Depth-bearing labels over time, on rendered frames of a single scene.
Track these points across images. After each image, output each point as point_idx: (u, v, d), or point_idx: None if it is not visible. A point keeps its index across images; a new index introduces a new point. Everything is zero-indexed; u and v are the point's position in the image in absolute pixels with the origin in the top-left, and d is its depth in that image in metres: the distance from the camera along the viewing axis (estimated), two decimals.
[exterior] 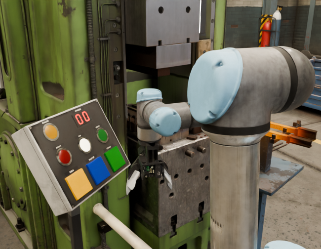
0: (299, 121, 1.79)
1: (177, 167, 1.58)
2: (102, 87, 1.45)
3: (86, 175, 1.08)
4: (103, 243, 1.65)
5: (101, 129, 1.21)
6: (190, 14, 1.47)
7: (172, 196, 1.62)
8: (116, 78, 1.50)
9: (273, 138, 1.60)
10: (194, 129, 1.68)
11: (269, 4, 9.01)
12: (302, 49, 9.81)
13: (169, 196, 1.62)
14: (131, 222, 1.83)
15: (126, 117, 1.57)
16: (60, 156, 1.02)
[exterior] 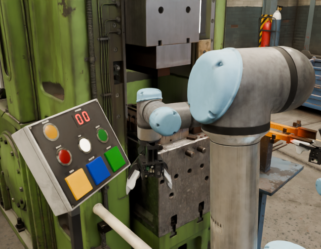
0: (299, 121, 1.79)
1: (177, 167, 1.58)
2: (102, 87, 1.45)
3: (86, 175, 1.08)
4: (103, 243, 1.65)
5: (101, 129, 1.21)
6: (190, 14, 1.47)
7: (172, 196, 1.62)
8: (116, 78, 1.50)
9: (273, 138, 1.60)
10: (194, 129, 1.68)
11: (269, 4, 9.01)
12: (302, 49, 9.81)
13: (169, 196, 1.62)
14: (131, 222, 1.83)
15: (126, 117, 1.57)
16: (60, 156, 1.02)
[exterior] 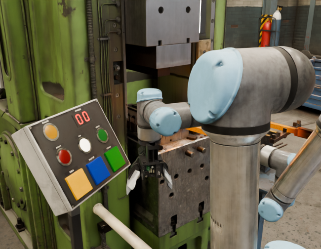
0: (299, 121, 1.79)
1: (177, 167, 1.58)
2: (102, 87, 1.45)
3: (86, 175, 1.08)
4: (103, 243, 1.65)
5: (101, 129, 1.21)
6: (190, 14, 1.47)
7: (172, 196, 1.62)
8: (116, 78, 1.50)
9: (273, 138, 1.60)
10: None
11: (269, 4, 9.01)
12: (302, 49, 9.81)
13: (169, 196, 1.62)
14: (131, 222, 1.83)
15: (126, 117, 1.57)
16: (60, 156, 1.02)
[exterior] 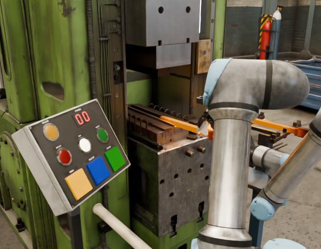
0: (299, 121, 1.79)
1: (177, 167, 1.58)
2: (102, 87, 1.45)
3: (86, 175, 1.08)
4: (103, 243, 1.65)
5: (101, 129, 1.21)
6: (190, 14, 1.47)
7: (172, 196, 1.62)
8: (116, 78, 1.50)
9: (273, 138, 1.60)
10: None
11: (269, 4, 9.01)
12: (302, 49, 9.81)
13: (169, 196, 1.62)
14: (131, 222, 1.83)
15: (126, 117, 1.57)
16: (60, 156, 1.02)
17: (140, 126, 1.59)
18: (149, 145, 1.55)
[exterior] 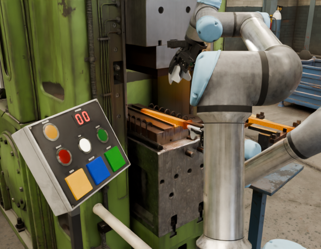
0: (299, 121, 1.79)
1: (177, 167, 1.58)
2: (102, 87, 1.45)
3: (86, 175, 1.08)
4: (103, 243, 1.65)
5: (101, 129, 1.21)
6: (190, 14, 1.47)
7: (172, 196, 1.62)
8: (116, 78, 1.50)
9: (273, 138, 1.60)
10: None
11: (269, 4, 9.01)
12: (302, 49, 9.81)
13: (169, 196, 1.62)
14: (131, 222, 1.83)
15: (126, 117, 1.57)
16: (60, 156, 1.02)
17: (140, 126, 1.59)
18: (149, 145, 1.55)
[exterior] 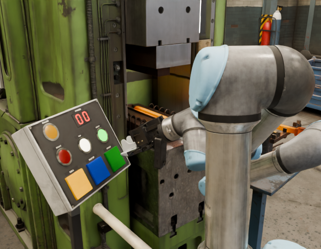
0: (299, 121, 1.79)
1: (177, 167, 1.58)
2: (102, 87, 1.45)
3: (86, 175, 1.08)
4: (103, 243, 1.65)
5: (101, 129, 1.21)
6: (190, 14, 1.47)
7: (172, 196, 1.62)
8: (116, 78, 1.50)
9: (273, 138, 1.60)
10: None
11: (269, 4, 9.01)
12: (302, 49, 9.81)
13: (169, 196, 1.62)
14: (131, 222, 1.83)
15: (126, 117, 1.57)
16: (60, 156, 1.02)
17: None
18: None
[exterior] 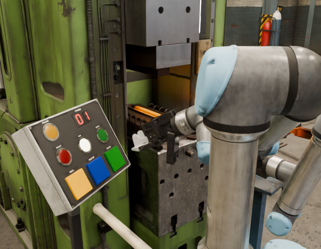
0: None
1: (177, 167, 1.58)
2: (102, 87, 1.45)
3: (86, 175, 1.08)
4: (103, 243, 1.65)
5: (101, 129, 1.21)
6: (190, 14, 1.47)
7: (172, 196, 1.62)
8: (116, 78, 1.50)
9: None
10: None
11: (269, 4, 9.01)
12: None
13: (169, 196, 1.62)
14: (131, 222, 1.83)
15: (126, 117, 1.57)
16: (60, 156, 1.02)
17: (140, 126, 1.59)
18: None
